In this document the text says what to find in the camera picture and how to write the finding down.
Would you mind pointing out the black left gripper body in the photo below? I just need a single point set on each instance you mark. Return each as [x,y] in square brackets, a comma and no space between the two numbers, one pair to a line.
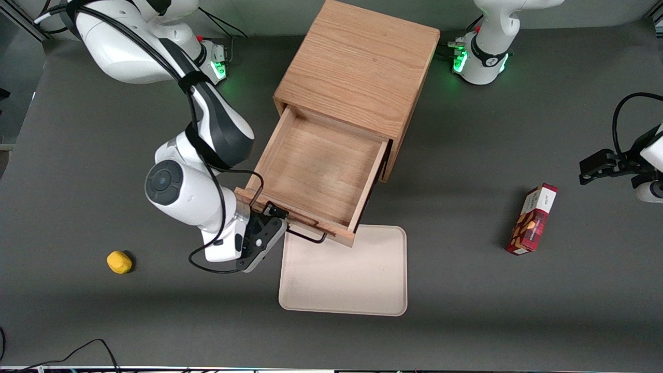
[631,159]

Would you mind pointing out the wooden drawer cabinet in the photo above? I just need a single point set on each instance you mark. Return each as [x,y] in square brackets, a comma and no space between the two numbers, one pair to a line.
[357,62]

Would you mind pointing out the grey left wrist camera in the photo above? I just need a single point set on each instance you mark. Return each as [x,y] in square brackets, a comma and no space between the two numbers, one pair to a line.
[651,190]

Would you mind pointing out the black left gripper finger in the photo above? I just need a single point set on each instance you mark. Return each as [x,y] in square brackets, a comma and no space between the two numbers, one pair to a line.
[598,160]
[603,175]

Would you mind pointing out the yellow lemon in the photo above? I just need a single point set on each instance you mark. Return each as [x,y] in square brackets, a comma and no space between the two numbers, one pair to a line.
[119,262]

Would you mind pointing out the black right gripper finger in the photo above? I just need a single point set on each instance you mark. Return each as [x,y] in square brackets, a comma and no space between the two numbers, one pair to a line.
[282,213]
[270,209]

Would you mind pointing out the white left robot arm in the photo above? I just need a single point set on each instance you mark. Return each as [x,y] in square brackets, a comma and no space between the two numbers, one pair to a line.
[487,52]

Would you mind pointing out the aluminium frame rail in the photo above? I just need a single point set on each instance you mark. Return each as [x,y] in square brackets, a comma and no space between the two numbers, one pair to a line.
[23,20]

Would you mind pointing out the beige plastic tray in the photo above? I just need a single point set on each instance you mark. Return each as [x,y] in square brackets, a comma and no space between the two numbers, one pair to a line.
[343,280]

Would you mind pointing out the red cookie box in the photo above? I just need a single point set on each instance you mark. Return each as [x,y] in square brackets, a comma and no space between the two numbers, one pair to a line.
[533,220]

